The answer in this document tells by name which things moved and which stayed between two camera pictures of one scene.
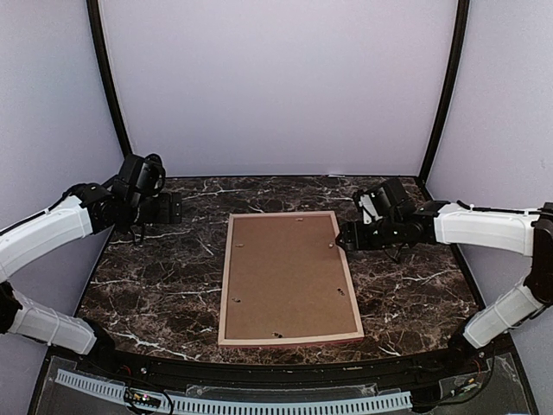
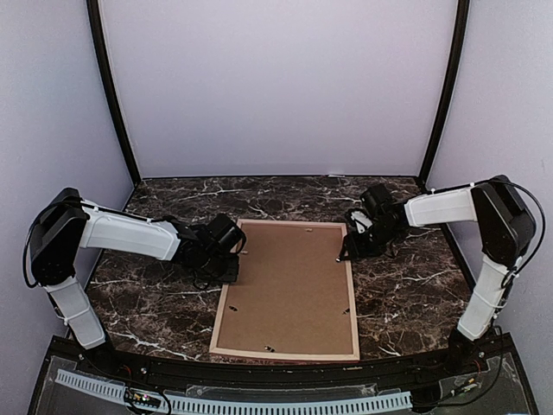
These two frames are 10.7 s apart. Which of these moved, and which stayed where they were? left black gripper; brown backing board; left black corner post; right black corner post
Moved: left black gripper; brown backing board
Stayed: left black corner post; right black corner post
